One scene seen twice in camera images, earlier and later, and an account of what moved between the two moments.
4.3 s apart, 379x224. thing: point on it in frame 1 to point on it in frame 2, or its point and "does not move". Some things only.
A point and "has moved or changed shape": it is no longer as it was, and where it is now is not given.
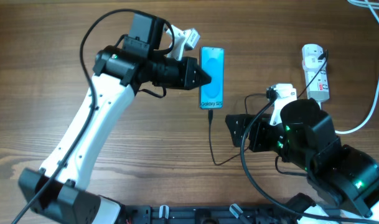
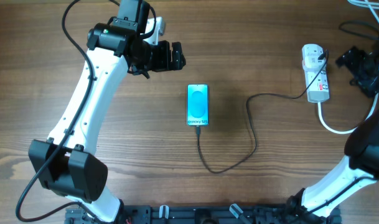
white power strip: [318, 90] does not move
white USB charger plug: [310, 55] does not move
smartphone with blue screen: [213, 60] to [197, 104]
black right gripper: [261, 124] to [349, 58]
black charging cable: [210, 114] has moved or changed shape
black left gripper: [187, 66] to [163, 63]
